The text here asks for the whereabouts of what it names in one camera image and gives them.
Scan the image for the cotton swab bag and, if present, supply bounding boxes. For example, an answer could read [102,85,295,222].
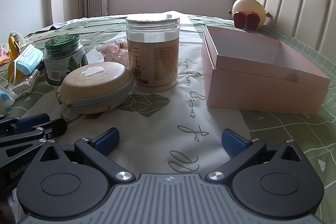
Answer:
[9,69,41,99]

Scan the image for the beige padded headboard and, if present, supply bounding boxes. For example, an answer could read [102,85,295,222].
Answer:
[256,0,336,61]

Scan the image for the yellow rabbit toy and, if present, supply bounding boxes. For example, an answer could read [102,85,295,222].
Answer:
[7,31,26,83]

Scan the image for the pink cardboard box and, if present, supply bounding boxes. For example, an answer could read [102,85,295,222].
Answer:
[201,26,330,115]

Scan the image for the green lid glass jar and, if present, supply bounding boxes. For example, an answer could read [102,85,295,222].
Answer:
[45,34,88,86]

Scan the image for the beige oval zipper case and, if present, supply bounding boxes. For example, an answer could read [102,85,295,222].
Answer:
[56,61,134,114]

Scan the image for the green patterned bedsheet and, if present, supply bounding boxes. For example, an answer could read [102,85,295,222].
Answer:
[7,15,335,223]

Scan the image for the cream round plush toy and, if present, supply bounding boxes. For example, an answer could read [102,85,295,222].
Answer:
[228,0,271,31]

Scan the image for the blue face mask bundle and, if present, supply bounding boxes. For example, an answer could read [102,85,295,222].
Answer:
[14,44,43,75]

